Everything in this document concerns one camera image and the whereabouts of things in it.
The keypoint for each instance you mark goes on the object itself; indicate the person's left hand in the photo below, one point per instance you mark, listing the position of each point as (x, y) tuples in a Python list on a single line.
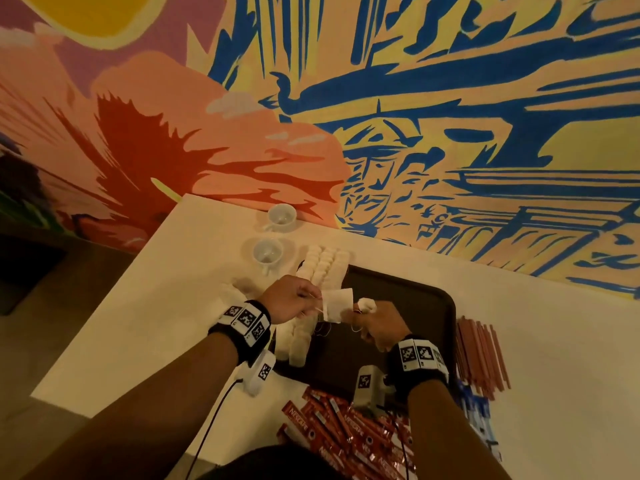
[(288, 298)]

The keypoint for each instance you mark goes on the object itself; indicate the person's right hand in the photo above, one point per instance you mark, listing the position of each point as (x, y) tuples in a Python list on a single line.
[(382, 327)]

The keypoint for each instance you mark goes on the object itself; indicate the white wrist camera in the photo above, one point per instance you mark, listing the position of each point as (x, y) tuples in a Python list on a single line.
[(370, 387), (260, 373)]

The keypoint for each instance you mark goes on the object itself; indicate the person's black shirt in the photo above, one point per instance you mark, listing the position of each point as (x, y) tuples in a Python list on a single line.
[(265, 465)]

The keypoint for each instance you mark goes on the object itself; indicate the pile of white tea bags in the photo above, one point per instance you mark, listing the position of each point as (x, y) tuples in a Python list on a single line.
[(232, 293)]

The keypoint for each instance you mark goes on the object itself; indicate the small white cup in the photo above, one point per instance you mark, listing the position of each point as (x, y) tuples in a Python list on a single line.
[(282, 216), (268, 253)]

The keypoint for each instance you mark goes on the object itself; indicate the pile of red Nescafe sachets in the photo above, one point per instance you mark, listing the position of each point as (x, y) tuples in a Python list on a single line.
[(345, 435)]

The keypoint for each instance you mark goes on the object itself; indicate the dark brown tray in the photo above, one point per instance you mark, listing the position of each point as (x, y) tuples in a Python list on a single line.
[(420, 315)]

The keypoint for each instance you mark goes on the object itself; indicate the pile of blue sachets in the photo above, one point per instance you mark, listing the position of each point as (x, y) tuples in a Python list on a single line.
[(482, 420)]

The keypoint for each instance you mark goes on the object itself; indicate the black marker wristband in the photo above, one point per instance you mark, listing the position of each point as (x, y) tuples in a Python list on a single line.
[(243, 330), (418, 363)]

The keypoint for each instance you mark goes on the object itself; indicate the single white tea bag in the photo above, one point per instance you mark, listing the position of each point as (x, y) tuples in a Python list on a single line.
[(337, 304)]

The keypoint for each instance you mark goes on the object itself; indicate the person's left forearm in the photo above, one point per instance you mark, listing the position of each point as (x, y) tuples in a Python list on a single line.
[(140, 405)]

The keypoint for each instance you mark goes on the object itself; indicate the person's right forearm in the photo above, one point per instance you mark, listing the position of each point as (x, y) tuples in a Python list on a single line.
[(450, 435)]

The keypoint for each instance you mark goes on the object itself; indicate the row of tea bags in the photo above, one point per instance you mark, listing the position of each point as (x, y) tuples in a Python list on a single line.
[(320, 265)]

